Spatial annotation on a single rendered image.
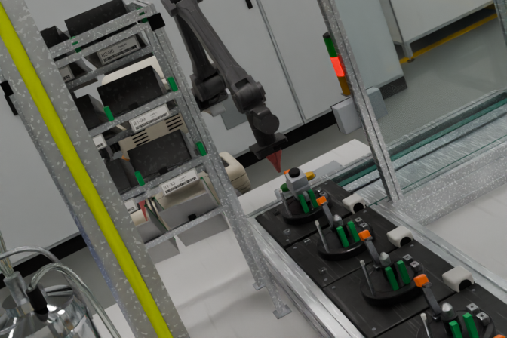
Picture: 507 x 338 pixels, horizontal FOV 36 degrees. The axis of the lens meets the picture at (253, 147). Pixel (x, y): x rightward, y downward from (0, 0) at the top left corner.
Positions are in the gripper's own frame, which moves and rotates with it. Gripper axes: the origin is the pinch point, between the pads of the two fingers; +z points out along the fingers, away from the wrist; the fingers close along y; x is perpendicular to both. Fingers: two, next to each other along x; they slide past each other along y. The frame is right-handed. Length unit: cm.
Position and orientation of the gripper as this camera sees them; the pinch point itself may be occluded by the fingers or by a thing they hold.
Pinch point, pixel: (278, 169)
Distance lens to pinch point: 227.3
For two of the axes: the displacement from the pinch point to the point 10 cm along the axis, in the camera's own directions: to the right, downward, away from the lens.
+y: 8.8, -4.3, 1.8
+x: -3.1, -2.5, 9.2
